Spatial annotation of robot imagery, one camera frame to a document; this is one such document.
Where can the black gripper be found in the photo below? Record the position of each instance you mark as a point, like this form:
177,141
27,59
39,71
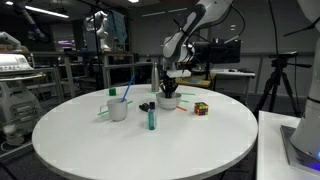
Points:
169,83

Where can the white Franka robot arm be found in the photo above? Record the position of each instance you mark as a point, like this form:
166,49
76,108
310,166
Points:
180,43

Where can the white bowl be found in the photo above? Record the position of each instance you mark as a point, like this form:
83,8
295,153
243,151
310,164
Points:
168,104

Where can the green straw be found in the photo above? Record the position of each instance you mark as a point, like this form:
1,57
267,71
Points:
188,94
184,100
130,102

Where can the orange straw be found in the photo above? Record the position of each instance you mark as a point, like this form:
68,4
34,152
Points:
181,108

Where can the black folding multitool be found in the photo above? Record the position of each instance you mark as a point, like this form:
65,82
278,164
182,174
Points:
144,107

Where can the wooden table with black legs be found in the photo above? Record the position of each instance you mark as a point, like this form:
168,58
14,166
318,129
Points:
196,80

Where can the small teal bottle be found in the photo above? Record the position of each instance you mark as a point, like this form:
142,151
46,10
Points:
152,120

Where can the Rubik's cube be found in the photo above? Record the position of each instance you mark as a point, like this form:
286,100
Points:
201,109

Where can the blue straw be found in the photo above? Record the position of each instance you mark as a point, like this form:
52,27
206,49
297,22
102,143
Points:
128,87

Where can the black computer monitor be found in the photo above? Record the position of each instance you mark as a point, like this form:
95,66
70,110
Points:
226,51
201,53

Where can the small green cube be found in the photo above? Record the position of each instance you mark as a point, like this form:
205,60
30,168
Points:
112,92

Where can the white office desk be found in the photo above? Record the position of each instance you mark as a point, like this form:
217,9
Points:
233,72

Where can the blue cloth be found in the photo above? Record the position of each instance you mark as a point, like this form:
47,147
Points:
117,26

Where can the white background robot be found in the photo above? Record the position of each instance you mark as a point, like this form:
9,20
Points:
103,30

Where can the long ceiling light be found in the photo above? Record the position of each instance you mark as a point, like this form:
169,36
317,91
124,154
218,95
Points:
46,12

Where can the black camera tripod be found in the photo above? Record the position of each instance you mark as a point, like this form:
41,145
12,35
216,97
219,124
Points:
276,80

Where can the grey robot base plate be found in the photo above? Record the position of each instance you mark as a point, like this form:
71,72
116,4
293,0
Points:
293,150

